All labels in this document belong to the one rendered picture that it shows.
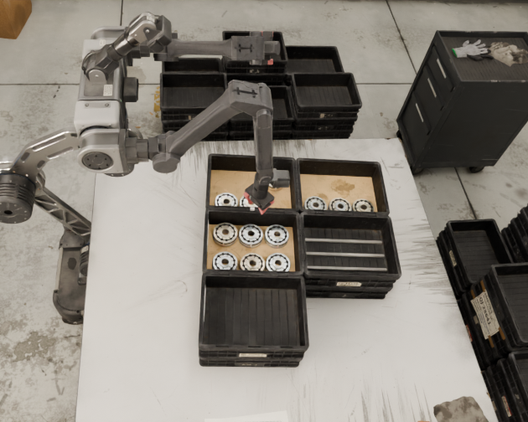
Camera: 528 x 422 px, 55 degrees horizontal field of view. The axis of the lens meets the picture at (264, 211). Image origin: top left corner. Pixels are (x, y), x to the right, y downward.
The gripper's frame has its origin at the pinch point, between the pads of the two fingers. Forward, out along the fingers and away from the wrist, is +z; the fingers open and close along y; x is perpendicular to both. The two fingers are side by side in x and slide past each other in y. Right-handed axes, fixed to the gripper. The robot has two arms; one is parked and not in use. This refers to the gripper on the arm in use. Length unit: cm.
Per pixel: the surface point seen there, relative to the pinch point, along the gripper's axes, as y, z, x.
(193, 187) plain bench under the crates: 44, 37, -5
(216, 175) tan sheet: 35.1, 23.5, -11.5
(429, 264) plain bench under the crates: -60, 36, -58
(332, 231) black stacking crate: -21.3, 23.2, -29.1
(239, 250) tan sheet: -0.9, 23.6, 8.2
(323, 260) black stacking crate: -28.4, 23.5, -15.3
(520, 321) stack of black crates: -109, 57, -82
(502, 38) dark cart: -2, 18, -215
